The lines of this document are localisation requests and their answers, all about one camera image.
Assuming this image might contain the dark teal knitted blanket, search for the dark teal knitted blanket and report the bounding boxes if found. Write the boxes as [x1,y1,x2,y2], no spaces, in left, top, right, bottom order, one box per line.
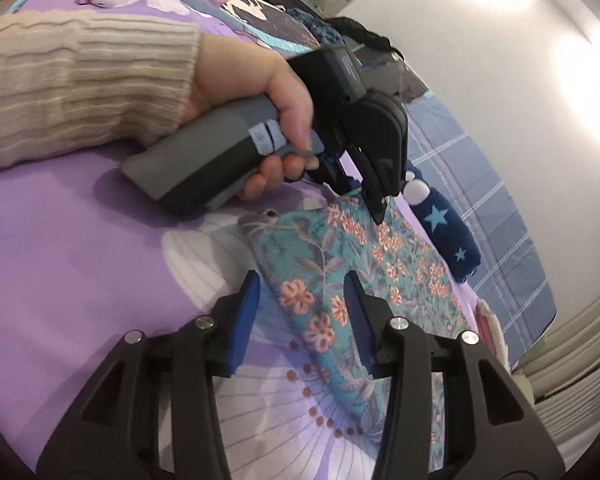
[286,8,344,47]

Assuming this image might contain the purple floral bedsheet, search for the purple floral bedsheet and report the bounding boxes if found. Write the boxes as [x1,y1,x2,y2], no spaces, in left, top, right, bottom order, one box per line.
[0,143,477,479]

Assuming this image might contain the navy star plush toy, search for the navy star plush toy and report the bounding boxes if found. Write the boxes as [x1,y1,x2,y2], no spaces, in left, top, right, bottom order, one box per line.
[402,162,481,283]

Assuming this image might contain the beige knit sweater left sleeve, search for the beige knit sweater left sleeve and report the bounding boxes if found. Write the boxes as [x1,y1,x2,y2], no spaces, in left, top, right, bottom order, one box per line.
[0,11,201,169]

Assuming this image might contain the person left hand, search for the person left hand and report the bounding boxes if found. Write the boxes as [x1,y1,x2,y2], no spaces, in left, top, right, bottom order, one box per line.
[180,34,320,200]

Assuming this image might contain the beige folded garment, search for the beige folded garment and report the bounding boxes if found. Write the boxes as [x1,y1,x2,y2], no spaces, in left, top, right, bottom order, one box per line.
[475,299,510,372]

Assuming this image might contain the beige curtain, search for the beige curtain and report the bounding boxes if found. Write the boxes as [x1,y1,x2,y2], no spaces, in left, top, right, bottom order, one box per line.
[519,298,600,468]

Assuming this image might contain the teal floral shirt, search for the teal floral shirt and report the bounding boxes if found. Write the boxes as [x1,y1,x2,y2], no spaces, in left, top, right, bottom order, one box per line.
[238,197,470,469]

